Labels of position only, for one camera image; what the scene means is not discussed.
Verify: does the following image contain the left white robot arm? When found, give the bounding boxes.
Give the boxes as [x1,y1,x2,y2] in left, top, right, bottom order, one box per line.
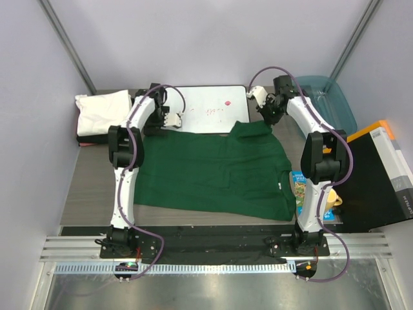
[100,83,169,258]

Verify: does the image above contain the yellow cup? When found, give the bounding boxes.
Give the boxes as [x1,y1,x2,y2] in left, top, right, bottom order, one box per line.
[325,189,343,212]

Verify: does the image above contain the green polo t shirt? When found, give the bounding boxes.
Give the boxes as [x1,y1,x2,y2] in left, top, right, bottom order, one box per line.
[134,121,296,222]

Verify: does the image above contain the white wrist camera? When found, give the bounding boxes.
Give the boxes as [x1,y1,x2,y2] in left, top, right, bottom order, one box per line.
[163,112,182,129]
[246,86,268,108]

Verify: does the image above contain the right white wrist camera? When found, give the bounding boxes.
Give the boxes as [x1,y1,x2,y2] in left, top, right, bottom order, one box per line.
[246,86,268,108]

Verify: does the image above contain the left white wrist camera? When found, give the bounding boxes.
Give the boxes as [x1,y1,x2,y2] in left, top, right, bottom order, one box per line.
[163,112,182,129]

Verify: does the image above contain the teal plastic bin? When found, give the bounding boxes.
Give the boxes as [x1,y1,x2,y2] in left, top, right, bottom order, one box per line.
[296,76,358,136]

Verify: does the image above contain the colourful picture book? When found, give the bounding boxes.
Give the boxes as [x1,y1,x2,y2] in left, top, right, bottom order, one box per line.
[292,171,336,222]

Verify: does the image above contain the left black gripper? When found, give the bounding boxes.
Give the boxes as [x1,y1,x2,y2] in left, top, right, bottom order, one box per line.
[144,107,170,137]

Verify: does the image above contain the white board mat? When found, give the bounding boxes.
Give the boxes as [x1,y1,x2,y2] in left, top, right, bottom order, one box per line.
[165,85,250,134]

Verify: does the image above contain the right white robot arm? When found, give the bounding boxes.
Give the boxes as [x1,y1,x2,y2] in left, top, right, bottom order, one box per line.
[247,76,353,256]

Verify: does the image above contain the aluminium rail frame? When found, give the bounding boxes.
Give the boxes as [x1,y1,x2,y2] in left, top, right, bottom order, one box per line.
[32,225,408,309]

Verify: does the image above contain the black orange file box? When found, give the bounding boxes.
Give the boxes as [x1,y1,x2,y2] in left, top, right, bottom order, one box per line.
[334,120,412,233]

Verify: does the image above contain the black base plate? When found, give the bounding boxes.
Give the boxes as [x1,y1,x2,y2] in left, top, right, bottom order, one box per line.
[61,224,330,259]

